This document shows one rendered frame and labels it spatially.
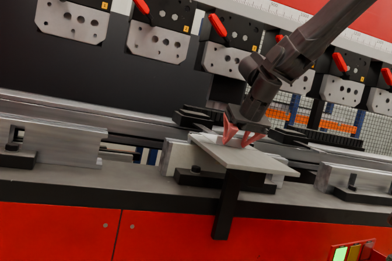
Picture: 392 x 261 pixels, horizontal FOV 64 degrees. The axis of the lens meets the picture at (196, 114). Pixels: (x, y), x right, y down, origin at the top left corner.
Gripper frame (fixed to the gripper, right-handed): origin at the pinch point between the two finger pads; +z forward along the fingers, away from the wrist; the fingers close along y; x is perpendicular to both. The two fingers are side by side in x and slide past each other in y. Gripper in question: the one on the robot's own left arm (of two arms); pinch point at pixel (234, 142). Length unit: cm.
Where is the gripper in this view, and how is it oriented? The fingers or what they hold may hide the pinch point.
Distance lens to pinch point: 80.6
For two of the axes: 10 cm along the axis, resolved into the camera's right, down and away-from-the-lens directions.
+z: -3.6, 7.8, 5.1
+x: 1.9, 6.0, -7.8
